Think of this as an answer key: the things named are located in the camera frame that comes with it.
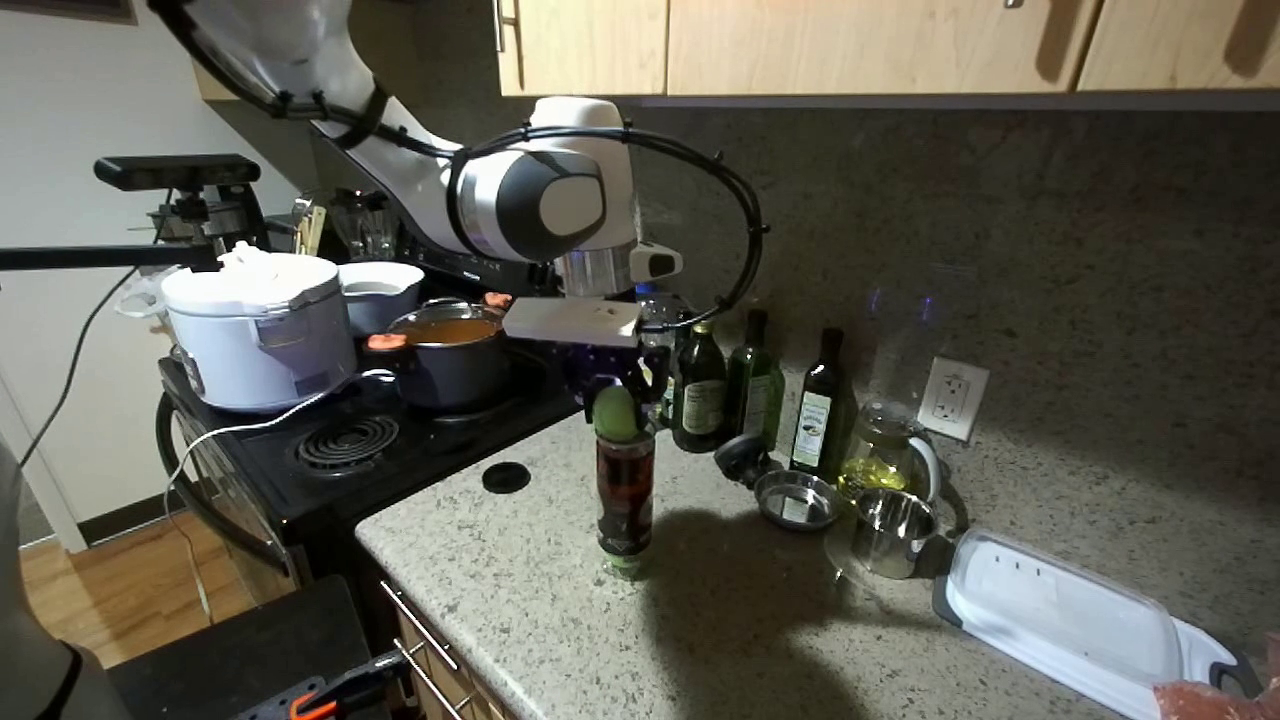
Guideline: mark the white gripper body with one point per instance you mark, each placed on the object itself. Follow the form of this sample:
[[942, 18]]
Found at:
[[573, 321]]

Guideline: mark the green tennis ball with logo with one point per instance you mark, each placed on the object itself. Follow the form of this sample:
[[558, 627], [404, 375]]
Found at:
[[615, 413]]

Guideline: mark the clear tennis ball can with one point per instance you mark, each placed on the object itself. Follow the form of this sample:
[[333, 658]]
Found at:
[[625, 494]]

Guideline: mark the black round can lid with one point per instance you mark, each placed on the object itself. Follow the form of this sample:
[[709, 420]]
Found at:
[[507, 476]]

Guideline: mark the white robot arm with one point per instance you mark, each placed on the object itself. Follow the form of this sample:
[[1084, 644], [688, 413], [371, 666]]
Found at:
[[553, 195]]

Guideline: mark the dark bottle gold cap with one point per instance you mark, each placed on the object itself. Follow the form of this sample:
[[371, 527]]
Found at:
[[696, 408]]

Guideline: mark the tall green glass bottle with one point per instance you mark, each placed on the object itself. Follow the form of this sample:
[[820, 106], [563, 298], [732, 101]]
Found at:
[[757, 383]]

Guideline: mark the white bowl on stove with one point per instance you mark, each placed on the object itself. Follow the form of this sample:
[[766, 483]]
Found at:
[[379, 292]]

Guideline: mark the dark olive oil bottle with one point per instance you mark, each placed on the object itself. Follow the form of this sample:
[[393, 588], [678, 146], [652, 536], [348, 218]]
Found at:
[[818, 405]]

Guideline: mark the small steel bowl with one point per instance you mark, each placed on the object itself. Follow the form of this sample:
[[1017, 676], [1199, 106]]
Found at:
[[796, 500]]

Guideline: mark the black stove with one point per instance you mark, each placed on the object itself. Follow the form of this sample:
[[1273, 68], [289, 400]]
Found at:
[[289, 490]]

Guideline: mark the white rice cooker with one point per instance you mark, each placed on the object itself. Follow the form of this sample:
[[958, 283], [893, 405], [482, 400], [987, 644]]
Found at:
[[260, 329]]

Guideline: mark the glass oil cruet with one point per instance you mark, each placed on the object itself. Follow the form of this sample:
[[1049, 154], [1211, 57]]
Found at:
[[888, 454]]

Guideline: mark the white plastic tray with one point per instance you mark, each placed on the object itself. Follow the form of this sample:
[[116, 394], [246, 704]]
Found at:
[[1079, 628]]

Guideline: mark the dark pot orange handles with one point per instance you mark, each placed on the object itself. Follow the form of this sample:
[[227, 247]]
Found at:
[[450, 355]]

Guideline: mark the white wall outlet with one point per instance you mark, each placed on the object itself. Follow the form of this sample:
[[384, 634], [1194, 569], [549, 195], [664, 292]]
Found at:
[[955, 396]]

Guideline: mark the black camera on stand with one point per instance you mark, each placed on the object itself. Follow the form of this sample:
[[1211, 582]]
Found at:
[[207, 197]]

